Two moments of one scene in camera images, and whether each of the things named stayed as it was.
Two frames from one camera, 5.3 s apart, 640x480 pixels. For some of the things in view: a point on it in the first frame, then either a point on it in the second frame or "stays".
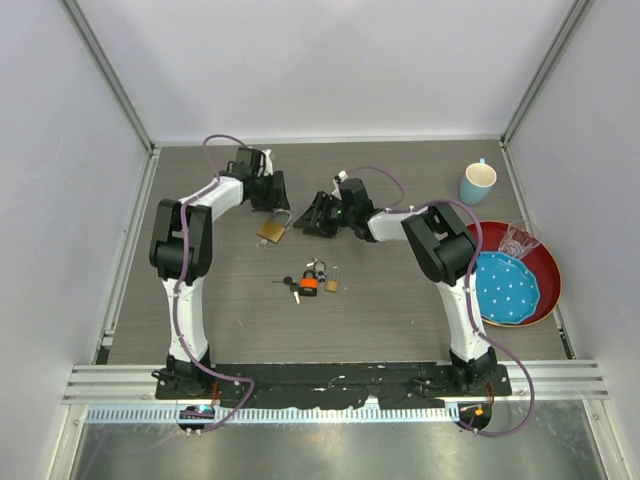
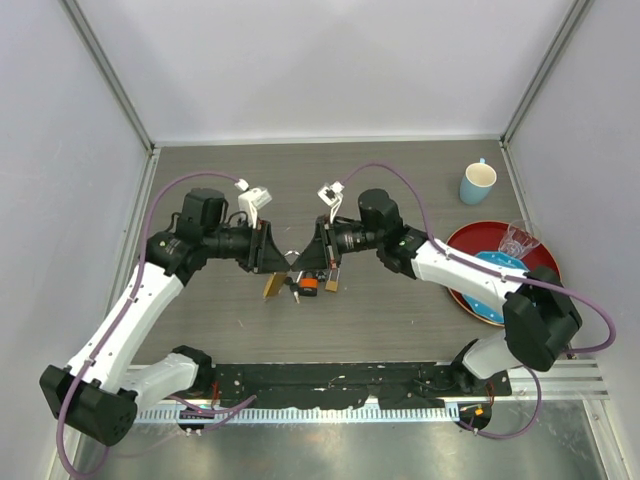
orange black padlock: [308, 285] stays
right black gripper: [310, 219] -> [323, 253]
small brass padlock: [333, 279] stays
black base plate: [296, 384] stays
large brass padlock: [281, 218] -> [275, 284]
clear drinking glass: [520, 239] stays
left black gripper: [277, 198] -> [264, 256]
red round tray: [541, 258] stays
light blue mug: [478, 179] stays
